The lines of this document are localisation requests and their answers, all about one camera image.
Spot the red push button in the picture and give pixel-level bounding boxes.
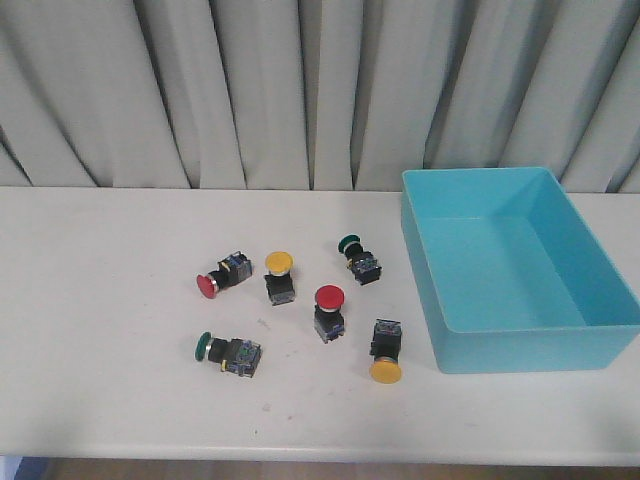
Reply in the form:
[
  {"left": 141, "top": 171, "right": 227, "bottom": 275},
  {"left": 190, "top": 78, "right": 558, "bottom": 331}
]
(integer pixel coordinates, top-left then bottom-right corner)
[
  {"left": 314, "top": 285, "right": 345, "bottom": 344},
  {"left": 196, "top": 251, "right": 253, "bottom": 299}
]

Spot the yellow push button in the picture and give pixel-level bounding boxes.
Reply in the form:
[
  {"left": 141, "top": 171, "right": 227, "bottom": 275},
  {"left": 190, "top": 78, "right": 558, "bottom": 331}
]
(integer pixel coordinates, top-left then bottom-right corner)
[
  {"left": 369, "top": 319, "right": 402, "bottom": 384},
  {"left": 264, "top": 251, "right": 296, "bottom": 306}
]

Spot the green push button upper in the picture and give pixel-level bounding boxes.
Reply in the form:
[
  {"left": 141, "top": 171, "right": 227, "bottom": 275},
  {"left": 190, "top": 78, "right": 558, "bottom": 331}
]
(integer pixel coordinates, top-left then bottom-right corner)
[{"left": 337, "top": 234, "right": 382, "bottom": 286}]

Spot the grey pleated curtain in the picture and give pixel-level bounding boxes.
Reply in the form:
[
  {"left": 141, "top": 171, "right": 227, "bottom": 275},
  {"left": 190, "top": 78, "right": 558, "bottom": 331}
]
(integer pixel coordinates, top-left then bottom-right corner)
[{"left": 1, "top": 1, "right": 639, "bottom": 193}]

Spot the blue plastic box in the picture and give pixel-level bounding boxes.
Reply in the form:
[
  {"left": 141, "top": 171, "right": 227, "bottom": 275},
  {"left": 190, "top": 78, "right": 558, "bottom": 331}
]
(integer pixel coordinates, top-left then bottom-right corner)
[{"left": 401, "top": 167, "right": 639, "bottom": 374}]

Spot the green push button lower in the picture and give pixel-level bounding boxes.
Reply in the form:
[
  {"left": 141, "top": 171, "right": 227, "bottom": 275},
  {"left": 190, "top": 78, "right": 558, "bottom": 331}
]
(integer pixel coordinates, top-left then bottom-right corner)
[{"left": 194, "top": 331, "right": 262, "bottom": 378}]

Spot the green push button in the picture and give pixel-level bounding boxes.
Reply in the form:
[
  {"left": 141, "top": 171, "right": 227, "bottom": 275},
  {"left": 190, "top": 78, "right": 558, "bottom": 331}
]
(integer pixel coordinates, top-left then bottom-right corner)
[
  {"left": 194, "top": 331, "right": 262, "bottom": 378},
  {"left": 337, "top": 234, "right": 382, "bottom": 286}
]

